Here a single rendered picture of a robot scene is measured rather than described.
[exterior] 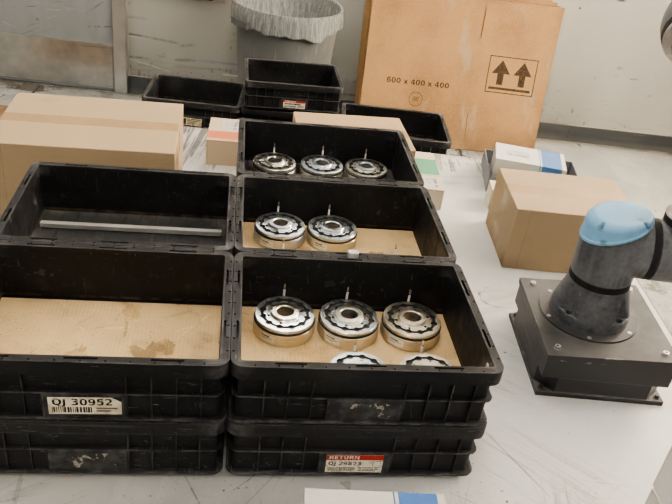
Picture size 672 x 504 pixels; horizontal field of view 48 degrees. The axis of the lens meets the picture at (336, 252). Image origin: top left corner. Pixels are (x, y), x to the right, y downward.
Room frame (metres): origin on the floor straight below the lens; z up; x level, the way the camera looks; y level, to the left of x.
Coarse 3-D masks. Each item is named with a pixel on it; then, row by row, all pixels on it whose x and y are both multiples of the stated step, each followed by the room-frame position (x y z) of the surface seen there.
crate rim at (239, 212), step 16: (240, 176) 1.37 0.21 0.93; (256, 176) 1.38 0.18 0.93; (272, 176) 1.39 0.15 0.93; (240, 192) 1.32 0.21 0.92; (240, 208) 1.23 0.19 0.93; (432, 208) 1.34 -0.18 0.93; (240, 224) 1.20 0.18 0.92; (240, 240) 1.12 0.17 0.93; (448, 240) 1.22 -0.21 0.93; (368, 256) 1.12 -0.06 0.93; (384, 256) 1.13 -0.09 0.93; (400, 256) 1.14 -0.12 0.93; (416, 256) 1.15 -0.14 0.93; (432, 256) 1.15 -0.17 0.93; (448, 256) 1.17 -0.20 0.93
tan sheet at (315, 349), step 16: (256, 336) 0.98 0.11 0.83; (448, 336) 1.06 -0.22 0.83; (256, 352) 0.94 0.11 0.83; (272, 352) 0.95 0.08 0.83; (288, 352) 0.95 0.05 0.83; (304, 352) 0.96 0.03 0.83; (320, 352) 0.97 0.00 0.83; (336, 352) 0.97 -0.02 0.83; (368, 352) 0.98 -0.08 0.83; (384, 352) 0.99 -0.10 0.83; (400, 352) 0.99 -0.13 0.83; (416, 352) 1.00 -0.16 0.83; (432, 352) 1.01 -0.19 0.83; (448, 352) 1.01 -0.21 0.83
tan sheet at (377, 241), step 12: (252, 228) 1.34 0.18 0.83; (360, 228) 1.40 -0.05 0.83; (252, 240) 1.29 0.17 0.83; (360, 240) 1.35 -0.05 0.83; (372, 240) 1.35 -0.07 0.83; (384, 240) 1.36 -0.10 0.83; (396, 240) 1.37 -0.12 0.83; (408, 240) 1.38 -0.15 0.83; (360, 252) 1.30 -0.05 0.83; (372, 252) 1.31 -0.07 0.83; (384, 252) 1.31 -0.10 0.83; (396, 252) 1.32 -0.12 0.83; (408, 252) 1.33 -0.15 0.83
